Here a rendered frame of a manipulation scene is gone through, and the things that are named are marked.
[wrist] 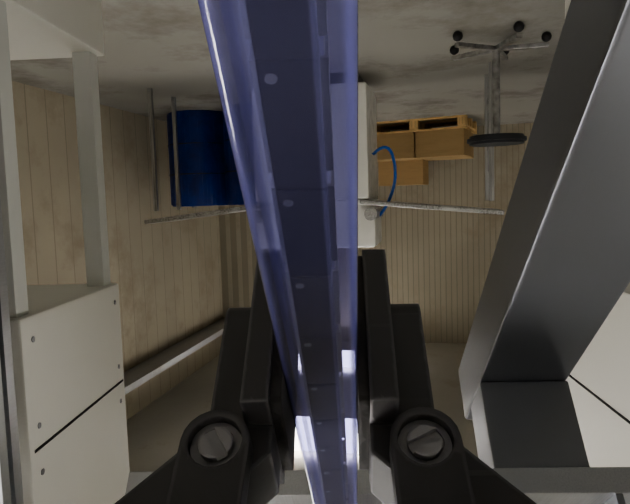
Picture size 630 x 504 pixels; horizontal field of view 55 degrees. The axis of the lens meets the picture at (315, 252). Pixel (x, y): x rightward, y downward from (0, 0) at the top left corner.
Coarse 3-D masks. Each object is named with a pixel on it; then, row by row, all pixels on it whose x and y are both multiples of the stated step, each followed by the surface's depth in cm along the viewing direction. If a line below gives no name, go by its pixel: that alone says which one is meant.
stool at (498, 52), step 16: (544, 32) 328; (464, 48) 326; (480, 48) 327; (496, 48) 330; (512, 48) 331; (528, 48) 331; (496, 64) 333; (496, 80) 333; (496, 96) 334; (496, 112) 335; (496, 128) 336; (480, 144) 335; (496, 144) 339; (512, 144) 342
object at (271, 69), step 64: (256, 0) 5; (320, 0) 5; (256, 64) 6; (320, 64) 6; (256, 128) 6; (320, 128) 6; (256, 192) 7; (320, 192) 7; (256, 256) 8; (320, 256) 8; (320, 320) 10; (320, 384) 12; (320, 448) 14
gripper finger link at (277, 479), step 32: (256, 288) 13; (256, 320) 12; (224, 352) 12; (256, 352) 11; (224, 384) 12; (256, 384) 11; (256, 416) 11; (288, 416) 12; (256, 448) 11; (288, 448) 12; (160, 480) 10; (256, 480) 11
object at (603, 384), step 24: (624, 312) 79; (600, 336) 86; (624, 336) 79; (600, 360) 87; (624, 360) 79; (576, 384) 96; (600, 384) 87; (624, 384) 79; (576, 408) 96; (600, 408) 87; (624, 408) 80; (600, 432) 87; (624, 432) 80; (600, 456) 88; (624, 456) 80
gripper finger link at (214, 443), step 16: (208, 416) 11; (224, 416) 11; (192, 432) 11; (208, 432) 11; (224, 432) 11; (240, 432) 11; (192, 448) 11; (208, 448) 10; (224, 448) 10; (240, 448) 10; (176, 464) 10; (192, 464) 10; (208, 464) 10; (224, 464) 10; (240, 464) 10; (176, 480) 10; (192, 480) 10; (208, 480) 10; (224, 480) 10; (240, 480) 10; (176, 496) 10; (192, 496) 10; (208, 496) 10; (224, 496) 10; (240, 496) 10
